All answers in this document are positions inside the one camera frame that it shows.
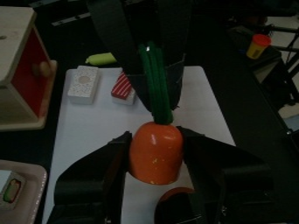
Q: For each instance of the yellow cup with red lid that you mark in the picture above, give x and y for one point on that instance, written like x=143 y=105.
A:
x=258 y=46

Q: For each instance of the pink plastic tray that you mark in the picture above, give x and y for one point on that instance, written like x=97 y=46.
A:
x=33 y=189

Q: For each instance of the orange toy carrot top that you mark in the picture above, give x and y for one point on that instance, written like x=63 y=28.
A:
x=155 y=151

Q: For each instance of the toy sushi block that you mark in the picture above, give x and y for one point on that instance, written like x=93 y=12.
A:
x=11 y=189

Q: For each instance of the white speckled toy block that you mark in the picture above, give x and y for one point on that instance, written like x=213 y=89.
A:
x=83 y=86

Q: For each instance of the wooden box with red side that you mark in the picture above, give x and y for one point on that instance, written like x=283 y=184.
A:
x=23 y=73

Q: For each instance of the orange toy carrot bottom piece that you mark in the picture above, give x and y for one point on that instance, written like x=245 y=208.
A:
x=175 y=204

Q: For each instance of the red striped toy block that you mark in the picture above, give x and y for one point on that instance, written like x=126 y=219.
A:
x=123 y=87

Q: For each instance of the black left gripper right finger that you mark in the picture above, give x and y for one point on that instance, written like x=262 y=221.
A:
x=222 y=175

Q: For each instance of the white cutting board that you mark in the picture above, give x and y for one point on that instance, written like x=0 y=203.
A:
x=94 y=122

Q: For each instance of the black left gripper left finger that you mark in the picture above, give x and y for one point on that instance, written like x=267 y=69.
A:
x=90 y=180

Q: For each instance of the grey metal frame bar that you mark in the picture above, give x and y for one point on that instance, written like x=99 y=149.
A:
x=73 y=19

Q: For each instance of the yellow-green toy vegetable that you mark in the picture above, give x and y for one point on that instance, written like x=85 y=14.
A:
x=101 y=59

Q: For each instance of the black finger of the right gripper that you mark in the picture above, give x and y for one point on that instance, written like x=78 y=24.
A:
x=117 y=38
x=175 y=43

